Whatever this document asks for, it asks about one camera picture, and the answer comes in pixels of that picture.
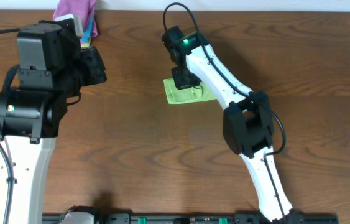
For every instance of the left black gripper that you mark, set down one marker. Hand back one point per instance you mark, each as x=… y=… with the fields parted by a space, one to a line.
x=93 y=65

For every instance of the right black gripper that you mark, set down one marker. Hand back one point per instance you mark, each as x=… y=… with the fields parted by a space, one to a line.
x=184 y=78

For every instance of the green microfiber cloth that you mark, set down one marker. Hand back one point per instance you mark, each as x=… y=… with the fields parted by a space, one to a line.
x=194 y=94

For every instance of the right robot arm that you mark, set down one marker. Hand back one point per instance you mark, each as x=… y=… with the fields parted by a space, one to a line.
x=248 y=121

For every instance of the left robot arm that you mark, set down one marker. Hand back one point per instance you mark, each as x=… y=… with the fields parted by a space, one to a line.
x=35 y=95

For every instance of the light green folded cloth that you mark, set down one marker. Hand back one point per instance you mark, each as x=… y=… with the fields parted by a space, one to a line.
x=85 y=44

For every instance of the blue folded cloth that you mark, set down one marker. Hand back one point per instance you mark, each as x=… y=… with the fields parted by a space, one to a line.
x=89 y=31

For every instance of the purple folded cloth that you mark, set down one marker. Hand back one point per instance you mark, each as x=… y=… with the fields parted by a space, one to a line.
x=85 y=9

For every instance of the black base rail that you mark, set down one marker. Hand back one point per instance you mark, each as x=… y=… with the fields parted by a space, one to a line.
x=240 y=218

